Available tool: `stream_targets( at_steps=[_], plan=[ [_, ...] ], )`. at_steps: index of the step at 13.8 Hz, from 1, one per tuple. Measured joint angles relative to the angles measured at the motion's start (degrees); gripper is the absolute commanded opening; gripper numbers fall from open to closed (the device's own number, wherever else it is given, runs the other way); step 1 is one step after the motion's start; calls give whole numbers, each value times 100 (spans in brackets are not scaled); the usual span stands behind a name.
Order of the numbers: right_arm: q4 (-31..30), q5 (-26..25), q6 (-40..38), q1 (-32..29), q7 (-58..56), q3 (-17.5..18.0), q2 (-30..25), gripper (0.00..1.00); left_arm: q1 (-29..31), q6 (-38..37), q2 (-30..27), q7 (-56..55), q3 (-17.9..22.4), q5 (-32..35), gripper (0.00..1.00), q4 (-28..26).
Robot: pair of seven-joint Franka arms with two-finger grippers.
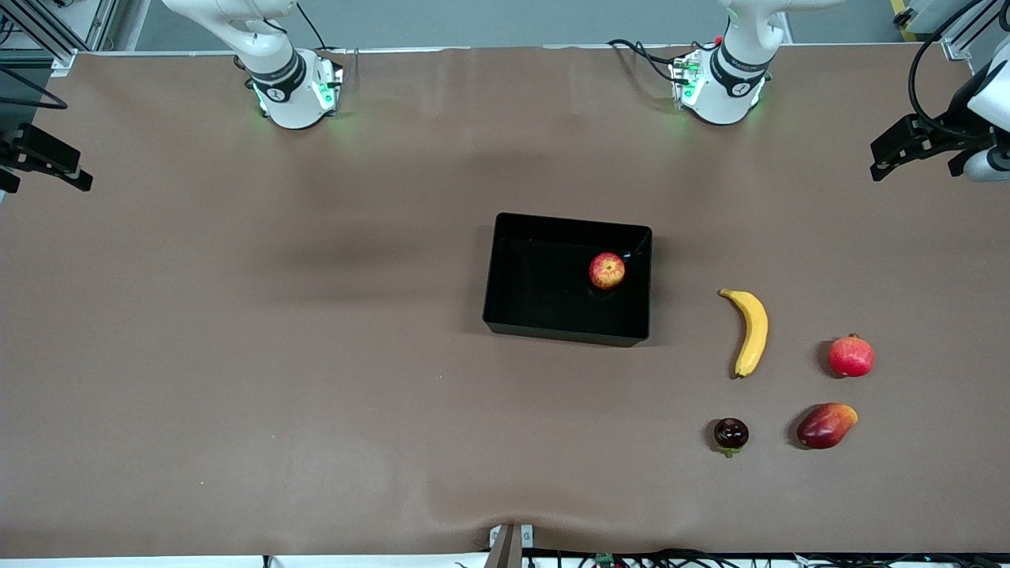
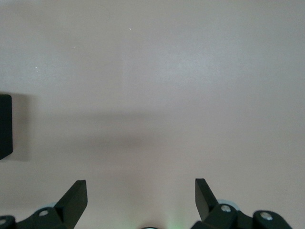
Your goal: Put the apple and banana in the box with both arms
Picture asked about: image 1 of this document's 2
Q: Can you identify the yellow banana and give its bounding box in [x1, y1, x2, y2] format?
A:
[718, 288, 769, 379]

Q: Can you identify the red yellow apple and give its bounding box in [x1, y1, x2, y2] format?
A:
[589, 252, 627, 291]

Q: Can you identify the black plastic box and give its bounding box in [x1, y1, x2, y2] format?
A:
[482, 212, 653, 348]

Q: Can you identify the red pomegranate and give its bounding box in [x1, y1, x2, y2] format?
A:
[828, 334, 876, 379]

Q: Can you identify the red yellow mango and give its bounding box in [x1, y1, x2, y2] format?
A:
[796, 402, 859, 450]

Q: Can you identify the dark purple mangosteen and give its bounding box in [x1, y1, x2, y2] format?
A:
[713, 418, 750, 459]

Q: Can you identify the brown table cover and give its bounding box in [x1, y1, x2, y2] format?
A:
[0, 43, 1010, 557]

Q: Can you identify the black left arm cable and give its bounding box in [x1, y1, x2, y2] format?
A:
[907, 0, 1010, 144]

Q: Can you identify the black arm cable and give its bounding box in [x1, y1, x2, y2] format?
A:
[907, 0, 1010, 144]
[0, 67, 69, 111]

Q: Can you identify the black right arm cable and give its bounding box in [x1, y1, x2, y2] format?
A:
[0, 67, 69, 111]

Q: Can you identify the aluminium frame profile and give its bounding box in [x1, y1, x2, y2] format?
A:
[919, 0, 1010, 61]
[0, 0, 119, 68]

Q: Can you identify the black right base cable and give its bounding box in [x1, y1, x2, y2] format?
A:
[296, 0, 361, 88]

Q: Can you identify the black base cable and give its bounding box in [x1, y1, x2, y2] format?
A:
[606, 37, 711, 86]
[296, 0, 361, 88]

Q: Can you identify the black left base cable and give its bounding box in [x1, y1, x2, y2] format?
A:
[606, 37, 711, 86]

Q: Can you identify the grey metal bracket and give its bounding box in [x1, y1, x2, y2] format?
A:
[483, 522, 535, 568]

